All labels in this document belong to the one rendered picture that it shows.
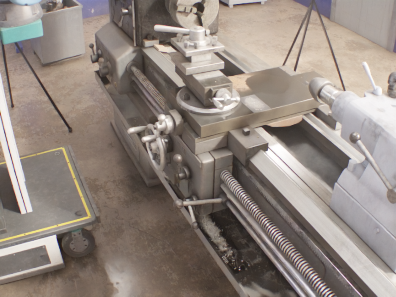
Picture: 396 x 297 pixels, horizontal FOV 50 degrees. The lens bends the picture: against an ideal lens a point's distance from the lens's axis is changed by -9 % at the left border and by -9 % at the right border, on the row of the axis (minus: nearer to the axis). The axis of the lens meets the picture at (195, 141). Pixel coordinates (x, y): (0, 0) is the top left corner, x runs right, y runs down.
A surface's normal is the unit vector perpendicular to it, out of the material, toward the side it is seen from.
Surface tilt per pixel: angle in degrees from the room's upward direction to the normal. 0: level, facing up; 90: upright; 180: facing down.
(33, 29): 90
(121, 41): 32
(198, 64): 0
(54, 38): 90
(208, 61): 0
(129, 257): 0
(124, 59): 90
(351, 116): 86
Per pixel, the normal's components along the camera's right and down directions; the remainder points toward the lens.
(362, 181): -0.82, -0.12
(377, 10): -0.90, 0.24
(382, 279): -0.52, -0.53
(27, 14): 0.66, 0.10
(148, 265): 0.00, -0.83
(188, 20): 0.43, 0.51
